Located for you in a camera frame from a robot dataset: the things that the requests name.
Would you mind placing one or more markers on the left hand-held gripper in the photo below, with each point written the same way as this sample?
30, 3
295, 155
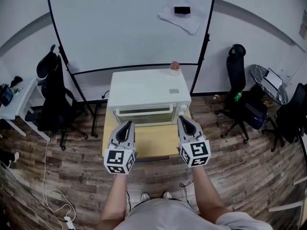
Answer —
118, 160

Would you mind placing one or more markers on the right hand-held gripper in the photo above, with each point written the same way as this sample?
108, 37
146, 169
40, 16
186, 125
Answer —
196, 152

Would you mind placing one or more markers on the white oven door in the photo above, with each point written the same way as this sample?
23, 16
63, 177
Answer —
144, 120

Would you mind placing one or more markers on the person's left forearm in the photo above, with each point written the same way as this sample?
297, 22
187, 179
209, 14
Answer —
115, 200

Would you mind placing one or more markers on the person's right forearm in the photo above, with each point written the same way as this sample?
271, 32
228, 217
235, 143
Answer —
206, 193

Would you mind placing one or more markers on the white oven knob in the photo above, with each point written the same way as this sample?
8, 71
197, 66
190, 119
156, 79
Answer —
183, 107

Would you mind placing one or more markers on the white countertop oven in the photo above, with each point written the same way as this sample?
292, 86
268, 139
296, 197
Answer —
144, 85

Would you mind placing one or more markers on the light wooden table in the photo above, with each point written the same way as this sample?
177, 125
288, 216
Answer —
156, 140

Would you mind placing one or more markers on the small yellow floor object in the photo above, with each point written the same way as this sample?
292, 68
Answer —
216, 96

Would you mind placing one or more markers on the green bottle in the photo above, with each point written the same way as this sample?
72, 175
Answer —
238, 96

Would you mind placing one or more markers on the small pink potted plant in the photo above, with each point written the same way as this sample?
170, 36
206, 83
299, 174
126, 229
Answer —
175, 68

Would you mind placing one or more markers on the person's left shoe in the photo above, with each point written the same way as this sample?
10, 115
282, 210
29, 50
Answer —
145, 196

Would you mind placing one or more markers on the person's shoe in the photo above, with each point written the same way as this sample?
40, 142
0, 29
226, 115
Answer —
145, 196
167, 195

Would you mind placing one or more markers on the person's right shoe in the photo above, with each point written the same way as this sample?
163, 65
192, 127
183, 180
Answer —
167, 195

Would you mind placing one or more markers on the black office chair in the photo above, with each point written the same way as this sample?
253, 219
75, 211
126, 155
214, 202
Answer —
52, 99
237, 80
292, 114

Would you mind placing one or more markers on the dark bag with purple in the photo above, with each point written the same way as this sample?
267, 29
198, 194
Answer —
256, 115

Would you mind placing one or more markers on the person's white shirt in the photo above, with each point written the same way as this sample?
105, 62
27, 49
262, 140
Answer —
172, 217

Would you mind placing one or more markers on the open silver laptop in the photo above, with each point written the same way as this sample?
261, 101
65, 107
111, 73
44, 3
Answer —
272, 79

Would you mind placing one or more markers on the white power strip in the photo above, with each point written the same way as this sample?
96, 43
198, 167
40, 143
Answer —
69, 223

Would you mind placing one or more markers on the whiteboard on black stand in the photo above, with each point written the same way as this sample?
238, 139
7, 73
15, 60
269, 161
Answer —
120, 27

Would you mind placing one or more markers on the white paper sheets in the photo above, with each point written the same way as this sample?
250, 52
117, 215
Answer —
189, 20

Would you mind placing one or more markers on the black whiteboard eraser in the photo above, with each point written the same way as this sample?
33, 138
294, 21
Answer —
182, 10

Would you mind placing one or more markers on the black glove-like object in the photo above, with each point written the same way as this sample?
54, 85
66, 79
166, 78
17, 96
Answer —
16, 81

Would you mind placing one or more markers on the black device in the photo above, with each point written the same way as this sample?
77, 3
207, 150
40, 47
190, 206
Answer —
6, 96

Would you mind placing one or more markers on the wooden desk with white legs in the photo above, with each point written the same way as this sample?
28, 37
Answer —
287, 207

